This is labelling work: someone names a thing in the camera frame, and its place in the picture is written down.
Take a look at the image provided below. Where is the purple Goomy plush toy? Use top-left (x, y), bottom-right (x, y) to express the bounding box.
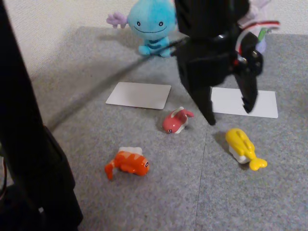
top-left (237, 0), bottom-right (274, 55)

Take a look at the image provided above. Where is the white blank card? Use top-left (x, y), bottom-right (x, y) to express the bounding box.
top-left (105, 81), bottom-right (172, 110)
top-left (210, 87), bottom-right (279, 119)

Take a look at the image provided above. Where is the grey felt mat tile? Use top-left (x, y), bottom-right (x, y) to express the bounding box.
top-left (31, 26), bottom-right (217, 231)
top-left (194, 33), bottom-right (308, 231)

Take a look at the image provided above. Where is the pink tuna sushi toy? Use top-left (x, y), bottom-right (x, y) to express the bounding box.
top-left (162, 106), bottom-right (195, 135)

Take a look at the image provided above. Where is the blue Wooper plush toy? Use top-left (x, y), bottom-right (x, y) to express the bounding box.
top-left (107, 0), bottom-right (179, 58)

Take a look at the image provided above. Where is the yellow egg sushi toy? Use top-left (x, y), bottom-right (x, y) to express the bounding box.
top-left (225, 128), bottom-right (268, 171)

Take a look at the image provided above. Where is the black camera cable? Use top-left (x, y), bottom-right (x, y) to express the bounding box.
top-left (47, 38), bottom-right (190, 130)

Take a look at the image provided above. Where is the orange shrimp sushi toy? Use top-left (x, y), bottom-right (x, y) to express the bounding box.
top-left (104, 146), bottom-right (150, 180)

